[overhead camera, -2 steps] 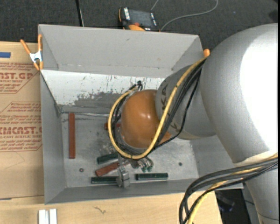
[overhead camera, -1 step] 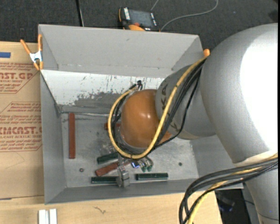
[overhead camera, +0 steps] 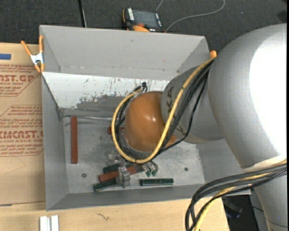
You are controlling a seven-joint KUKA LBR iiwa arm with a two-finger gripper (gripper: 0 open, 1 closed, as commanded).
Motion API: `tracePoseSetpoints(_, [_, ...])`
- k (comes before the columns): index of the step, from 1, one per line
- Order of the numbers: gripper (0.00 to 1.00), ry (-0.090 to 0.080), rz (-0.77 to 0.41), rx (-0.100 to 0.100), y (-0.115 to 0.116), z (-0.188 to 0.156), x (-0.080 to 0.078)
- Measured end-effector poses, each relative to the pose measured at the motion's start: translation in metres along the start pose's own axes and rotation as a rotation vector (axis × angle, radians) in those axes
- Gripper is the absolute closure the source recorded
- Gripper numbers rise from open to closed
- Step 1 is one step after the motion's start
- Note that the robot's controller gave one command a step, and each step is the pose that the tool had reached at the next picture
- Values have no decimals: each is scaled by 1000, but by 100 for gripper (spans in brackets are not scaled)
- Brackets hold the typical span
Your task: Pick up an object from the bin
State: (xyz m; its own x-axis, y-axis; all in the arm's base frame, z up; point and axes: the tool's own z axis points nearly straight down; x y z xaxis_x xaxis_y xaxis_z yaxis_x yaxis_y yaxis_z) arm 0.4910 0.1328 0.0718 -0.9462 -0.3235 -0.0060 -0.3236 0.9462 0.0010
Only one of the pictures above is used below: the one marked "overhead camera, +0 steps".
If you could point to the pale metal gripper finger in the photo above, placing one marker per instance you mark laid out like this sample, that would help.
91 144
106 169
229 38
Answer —
122 171
125 182

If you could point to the dark green flat block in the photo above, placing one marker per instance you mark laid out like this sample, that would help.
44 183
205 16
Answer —
110 168
156 182
103 185

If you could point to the red-brown flat block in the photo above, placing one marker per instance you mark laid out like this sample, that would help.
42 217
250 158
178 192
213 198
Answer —
74 141
110 130
108 176

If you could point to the brown cardboard board red print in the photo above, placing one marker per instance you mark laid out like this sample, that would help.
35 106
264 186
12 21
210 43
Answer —
19 172

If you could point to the grey metal bin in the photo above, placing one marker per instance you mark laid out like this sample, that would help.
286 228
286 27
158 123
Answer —
91 52

